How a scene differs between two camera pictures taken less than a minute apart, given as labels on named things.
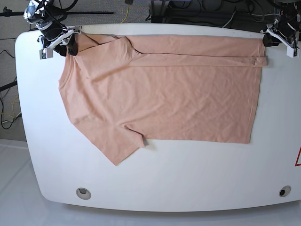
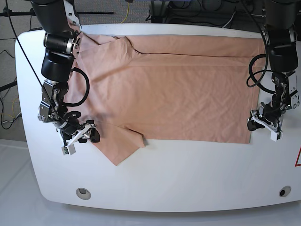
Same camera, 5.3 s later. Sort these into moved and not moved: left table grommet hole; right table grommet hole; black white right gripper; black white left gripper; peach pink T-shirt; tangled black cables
Moved: black white left gripper; black white right gripper
Not moved: right table grommet hole; left table grommet hole; peach pink T-shirt; tangled black cables
